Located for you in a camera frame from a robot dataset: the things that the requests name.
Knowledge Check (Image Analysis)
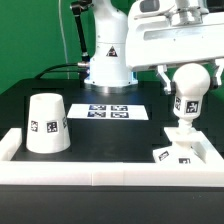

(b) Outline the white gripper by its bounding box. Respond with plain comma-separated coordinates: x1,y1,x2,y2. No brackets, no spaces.
126,13,224,94

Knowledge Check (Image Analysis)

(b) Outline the white lamp bulb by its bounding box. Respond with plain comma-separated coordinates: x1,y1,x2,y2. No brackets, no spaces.
173,63,210,131

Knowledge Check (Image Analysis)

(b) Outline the white lamp base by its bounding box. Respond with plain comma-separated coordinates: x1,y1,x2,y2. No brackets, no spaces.
153,127,204,165

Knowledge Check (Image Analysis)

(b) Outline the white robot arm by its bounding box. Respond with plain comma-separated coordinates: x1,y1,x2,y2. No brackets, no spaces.
87,0,224,94

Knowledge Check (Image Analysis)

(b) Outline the white lamp shade cone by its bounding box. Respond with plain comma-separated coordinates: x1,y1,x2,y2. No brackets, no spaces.
26,93,70,154

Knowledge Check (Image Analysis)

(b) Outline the white marker sheet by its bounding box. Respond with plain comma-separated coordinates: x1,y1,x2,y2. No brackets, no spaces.
67,104,149,120

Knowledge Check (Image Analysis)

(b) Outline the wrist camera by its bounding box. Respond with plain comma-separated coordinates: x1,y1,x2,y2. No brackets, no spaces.
129,0,178,20

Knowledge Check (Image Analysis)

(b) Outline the black cable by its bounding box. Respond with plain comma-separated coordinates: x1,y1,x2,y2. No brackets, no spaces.
34,61,90,80

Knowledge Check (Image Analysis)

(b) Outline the black articulated camera stand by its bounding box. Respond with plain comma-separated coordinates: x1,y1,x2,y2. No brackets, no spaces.
70,0,92,62

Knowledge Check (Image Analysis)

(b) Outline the white hanging cable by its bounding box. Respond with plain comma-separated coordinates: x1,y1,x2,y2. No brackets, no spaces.
58,0,71,80

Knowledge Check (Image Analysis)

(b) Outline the white U-shaped frame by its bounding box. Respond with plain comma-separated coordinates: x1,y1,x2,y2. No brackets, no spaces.
0,128,224,187

